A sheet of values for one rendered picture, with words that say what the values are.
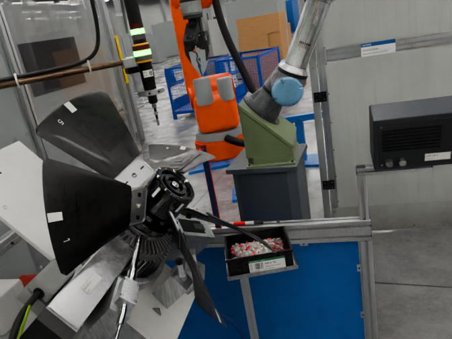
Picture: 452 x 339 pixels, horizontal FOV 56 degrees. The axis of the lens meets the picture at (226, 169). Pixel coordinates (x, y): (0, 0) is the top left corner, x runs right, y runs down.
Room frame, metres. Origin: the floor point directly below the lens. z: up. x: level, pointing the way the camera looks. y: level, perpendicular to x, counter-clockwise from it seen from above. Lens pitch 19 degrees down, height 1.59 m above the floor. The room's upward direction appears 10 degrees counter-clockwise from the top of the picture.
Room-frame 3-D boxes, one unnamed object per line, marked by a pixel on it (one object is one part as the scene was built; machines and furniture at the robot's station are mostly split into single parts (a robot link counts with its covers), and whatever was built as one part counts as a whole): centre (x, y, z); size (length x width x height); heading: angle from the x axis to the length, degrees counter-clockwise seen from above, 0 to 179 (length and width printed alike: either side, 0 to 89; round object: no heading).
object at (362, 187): (1.33, -0.45, 0.96); 0.03 x 0.03 x 0.20; 75
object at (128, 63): (1.11, 0.17, 1.49); 0.09 x 0.07 x 0.10; 110
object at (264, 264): (1.26, -0.06, 0.85); 0.22 x 0.17 x 0.07; 89
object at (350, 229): (1.44, -0.03, 0.82); 0.90 x 0.04 x 0.08; 75
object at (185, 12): (1.62, 0.02, 1.65); 0.08 x 0.08 x 0.05
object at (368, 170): (1.30, -0.55, 1.04); 0.24 x 0.03 x 0.03; 75
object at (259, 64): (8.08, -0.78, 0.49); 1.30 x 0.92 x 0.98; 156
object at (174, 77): (8.45, 0.18, 0.49); 1.27 x 0.88 x 0.98; 156
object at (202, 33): (1.63, 0.02, 1.57); 0.09 x 0.08 x 0.12; 166
